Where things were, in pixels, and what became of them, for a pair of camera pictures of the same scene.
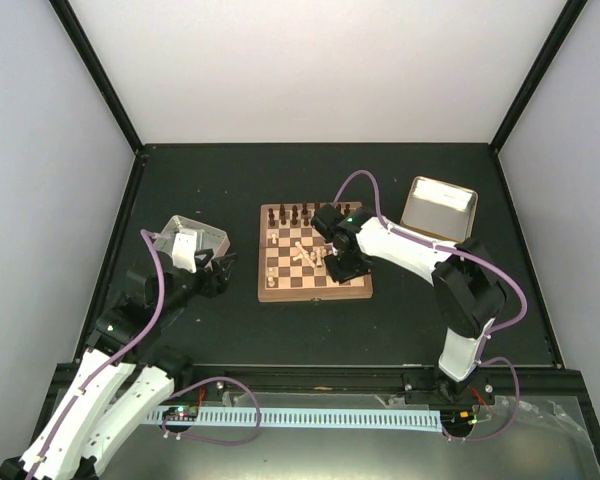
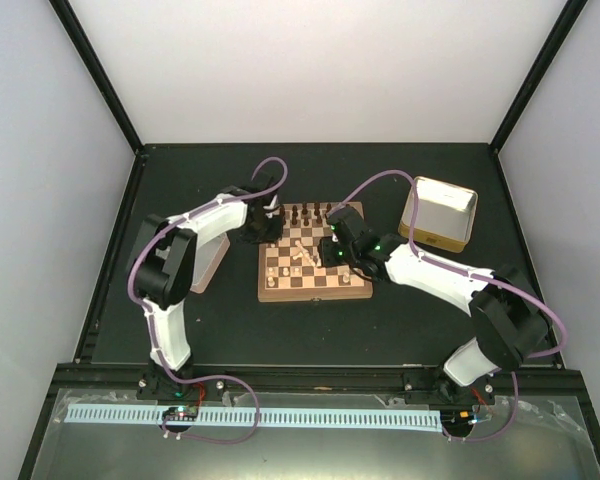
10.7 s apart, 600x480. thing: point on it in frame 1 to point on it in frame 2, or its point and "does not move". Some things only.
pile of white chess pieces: x=315 y=259 does not move
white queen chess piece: x=305 y=254 does not move
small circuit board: x=181 y=413 does not move
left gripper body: x=212 y=285 to x=264 y=232
